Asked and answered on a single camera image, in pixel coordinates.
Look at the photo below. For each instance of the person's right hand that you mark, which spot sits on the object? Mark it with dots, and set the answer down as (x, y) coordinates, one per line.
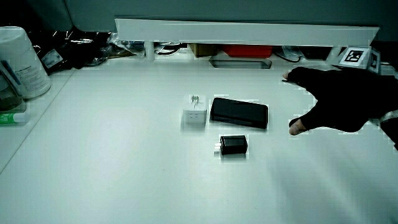
(342, 96)

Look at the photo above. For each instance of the black power bank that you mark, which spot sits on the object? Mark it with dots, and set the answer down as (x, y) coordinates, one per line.
(238, 112)

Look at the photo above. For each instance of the clear glass jar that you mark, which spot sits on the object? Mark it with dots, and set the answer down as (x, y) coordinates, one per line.
(9, 99)

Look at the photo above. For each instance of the brown cardboard box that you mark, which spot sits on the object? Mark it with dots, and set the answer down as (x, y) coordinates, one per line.
(203, 49)

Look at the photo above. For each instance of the black plastic bag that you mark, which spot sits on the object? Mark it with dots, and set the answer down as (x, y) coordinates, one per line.
(73, 49)

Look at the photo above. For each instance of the black charger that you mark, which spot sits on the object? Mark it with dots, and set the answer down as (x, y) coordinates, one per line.
(234, 144)

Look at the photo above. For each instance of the white wipes canister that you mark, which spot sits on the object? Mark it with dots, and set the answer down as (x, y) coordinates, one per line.
(23, 63)

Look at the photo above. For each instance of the white desk shelf riser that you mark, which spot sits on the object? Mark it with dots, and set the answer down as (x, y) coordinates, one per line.
(242, 32)

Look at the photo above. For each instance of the red box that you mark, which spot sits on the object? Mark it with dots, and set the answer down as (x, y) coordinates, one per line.
(247, 50)

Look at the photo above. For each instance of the green and white tube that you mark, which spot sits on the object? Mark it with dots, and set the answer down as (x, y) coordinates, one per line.
(14, 118)

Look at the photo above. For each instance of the white charger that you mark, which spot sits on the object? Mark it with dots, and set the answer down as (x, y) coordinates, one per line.
(195, 112)

